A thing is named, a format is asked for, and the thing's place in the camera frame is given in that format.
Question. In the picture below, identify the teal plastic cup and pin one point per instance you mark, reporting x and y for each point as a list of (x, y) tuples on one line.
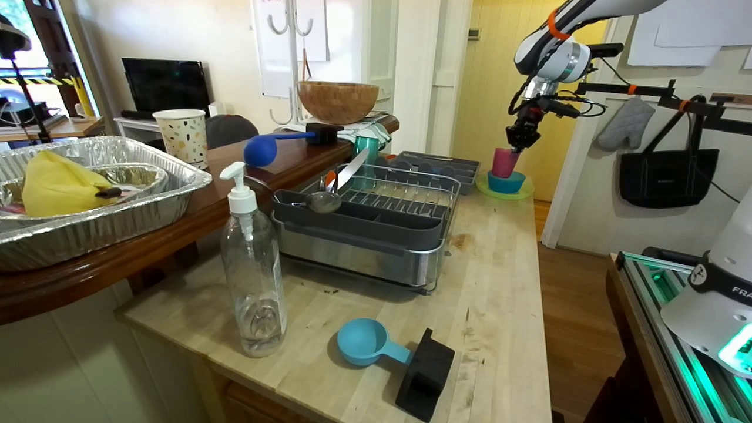
[(367, 146)]

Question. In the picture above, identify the small aluminium foil pan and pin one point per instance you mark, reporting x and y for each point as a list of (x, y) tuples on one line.
[(143, 180)]

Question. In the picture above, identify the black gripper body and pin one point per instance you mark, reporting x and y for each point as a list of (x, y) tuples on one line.
[(524, 126)]

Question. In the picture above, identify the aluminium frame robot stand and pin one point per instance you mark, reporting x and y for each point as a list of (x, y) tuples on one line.
[(665, 282)]

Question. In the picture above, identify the wooden bowl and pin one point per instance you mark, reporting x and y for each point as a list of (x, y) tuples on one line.
[(336, 105)]

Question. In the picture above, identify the patterned paper cup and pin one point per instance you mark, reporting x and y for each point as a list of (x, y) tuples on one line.
[(180, 136)]

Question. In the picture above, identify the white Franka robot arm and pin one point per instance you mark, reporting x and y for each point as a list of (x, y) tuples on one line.
[(559, 62)]

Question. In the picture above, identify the blue measuring cup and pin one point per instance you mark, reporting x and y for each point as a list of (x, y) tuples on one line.
[(363, 342)]

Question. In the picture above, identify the black camera rig arm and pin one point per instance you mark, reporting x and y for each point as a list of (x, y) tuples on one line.
[(642, 92)]

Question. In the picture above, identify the blue plastic bowl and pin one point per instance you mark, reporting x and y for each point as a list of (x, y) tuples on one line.
[(508, 186)]

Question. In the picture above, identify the grey oven mitt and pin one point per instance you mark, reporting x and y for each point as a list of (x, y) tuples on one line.
[(626, 126)]

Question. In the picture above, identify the black plastic block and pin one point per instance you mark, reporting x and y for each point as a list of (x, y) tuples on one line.
[(426, 376)]

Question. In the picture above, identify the large aluminium foil tray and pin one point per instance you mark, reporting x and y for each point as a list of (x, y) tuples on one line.
[(95, 226)]

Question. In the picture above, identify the black stereo camera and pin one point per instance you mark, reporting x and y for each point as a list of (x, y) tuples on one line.
[(606, 50)]

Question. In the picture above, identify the steel dish rack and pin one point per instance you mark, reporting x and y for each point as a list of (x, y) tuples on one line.
[(367, 236)]

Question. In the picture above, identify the black tote bag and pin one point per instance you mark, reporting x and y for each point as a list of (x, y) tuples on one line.
[(665, 180)]

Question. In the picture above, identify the yellow cloth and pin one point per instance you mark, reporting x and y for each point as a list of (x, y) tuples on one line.
[(58, 188)]

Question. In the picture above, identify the black stand lamp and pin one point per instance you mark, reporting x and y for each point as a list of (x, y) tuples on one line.
[(12, 39)]

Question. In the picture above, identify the yellow black hazard bar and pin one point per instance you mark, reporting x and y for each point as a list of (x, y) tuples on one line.
[(47, 81)]

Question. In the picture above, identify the white coat rack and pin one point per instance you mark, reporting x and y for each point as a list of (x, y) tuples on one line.
[(292, 48)]

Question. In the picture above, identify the pink plastic cup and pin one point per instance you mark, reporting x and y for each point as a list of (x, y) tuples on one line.
[(505, 162)]

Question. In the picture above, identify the dark grey chair back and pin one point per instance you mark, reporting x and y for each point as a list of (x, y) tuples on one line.
[(231, 132)]

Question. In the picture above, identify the green plastic plate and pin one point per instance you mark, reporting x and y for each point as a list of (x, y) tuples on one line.
[(505, 201)]

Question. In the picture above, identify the green striped towel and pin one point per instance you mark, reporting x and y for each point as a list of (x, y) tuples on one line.
[(373, 129)]

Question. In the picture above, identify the clear pump bottle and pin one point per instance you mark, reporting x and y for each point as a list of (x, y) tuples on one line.
[(254, 273)]

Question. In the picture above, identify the small dark box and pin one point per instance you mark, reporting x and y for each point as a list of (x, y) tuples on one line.
[(320, 135)]

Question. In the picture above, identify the metal ladle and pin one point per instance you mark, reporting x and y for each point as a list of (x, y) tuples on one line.
[(324, 201)]

